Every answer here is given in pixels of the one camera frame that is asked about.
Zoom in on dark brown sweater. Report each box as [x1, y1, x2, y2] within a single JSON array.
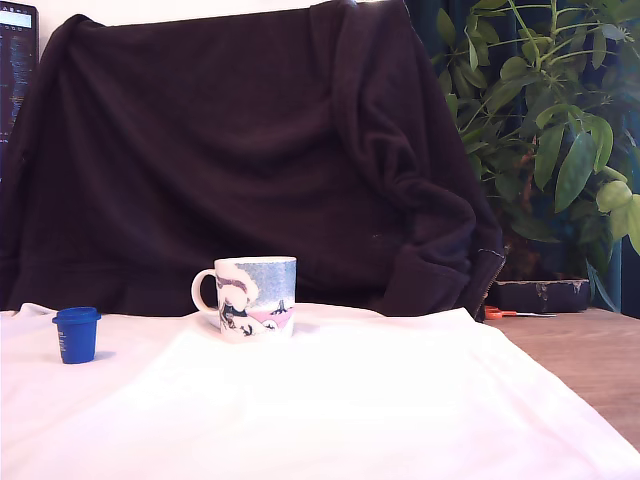
[[0, 0, 507, 322]]

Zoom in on blue coffee capsule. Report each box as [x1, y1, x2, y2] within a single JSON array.
[[52, 306, 102, 365]]

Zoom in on green leafy houseplant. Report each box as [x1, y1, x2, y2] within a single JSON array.
[[430, 0, 640, 311]]

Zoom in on orange-handled scissors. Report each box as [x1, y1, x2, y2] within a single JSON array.
[[483, 305, 557, 321]]

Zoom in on white mug with blue print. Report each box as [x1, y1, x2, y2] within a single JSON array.
[[191, 256, 298, 340]]

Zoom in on white cloth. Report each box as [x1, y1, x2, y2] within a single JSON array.
[[0, 302, 640, 480]]

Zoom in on dark computer monitor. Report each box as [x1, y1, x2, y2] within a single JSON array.
[[0, 1, 40, 181]]

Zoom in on dark plant pot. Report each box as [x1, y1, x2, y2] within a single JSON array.
[[489, 278, 592, 314]]

